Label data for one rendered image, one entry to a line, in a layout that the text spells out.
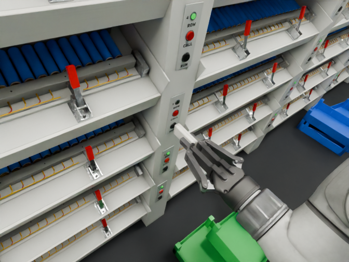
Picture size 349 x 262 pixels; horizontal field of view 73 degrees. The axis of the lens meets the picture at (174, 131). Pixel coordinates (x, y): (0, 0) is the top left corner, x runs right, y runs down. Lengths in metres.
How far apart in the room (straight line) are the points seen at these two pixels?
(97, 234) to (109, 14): 0.74
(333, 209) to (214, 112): 0.44
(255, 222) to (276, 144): 1.12
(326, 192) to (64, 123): 0.44
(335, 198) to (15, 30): 0.48
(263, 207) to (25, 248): 0.58
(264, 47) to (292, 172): 0.88
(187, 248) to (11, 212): 0.70
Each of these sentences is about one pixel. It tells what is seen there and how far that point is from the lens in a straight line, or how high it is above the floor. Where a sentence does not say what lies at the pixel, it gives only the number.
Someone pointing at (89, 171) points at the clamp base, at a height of 0.55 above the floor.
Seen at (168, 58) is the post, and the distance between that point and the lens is 0.45.
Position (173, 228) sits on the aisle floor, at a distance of 1.10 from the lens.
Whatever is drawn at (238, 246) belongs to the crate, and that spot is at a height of 0.07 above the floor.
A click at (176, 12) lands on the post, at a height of 0.88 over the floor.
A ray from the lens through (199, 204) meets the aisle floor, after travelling 1.17.
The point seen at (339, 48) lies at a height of 0.53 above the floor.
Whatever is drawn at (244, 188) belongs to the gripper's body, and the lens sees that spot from 0.49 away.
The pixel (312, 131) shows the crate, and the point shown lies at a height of 0.04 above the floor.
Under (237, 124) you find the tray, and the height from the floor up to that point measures 0.35.
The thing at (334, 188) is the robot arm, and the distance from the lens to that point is 0.46.
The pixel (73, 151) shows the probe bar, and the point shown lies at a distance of 0.58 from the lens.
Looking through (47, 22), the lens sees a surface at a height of 0.89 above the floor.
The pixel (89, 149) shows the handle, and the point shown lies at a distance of 0.52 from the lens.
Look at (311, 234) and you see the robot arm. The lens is 0.47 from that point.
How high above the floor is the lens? 1.02
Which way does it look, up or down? 47 degrees down
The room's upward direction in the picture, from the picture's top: 11 degrees clockwise
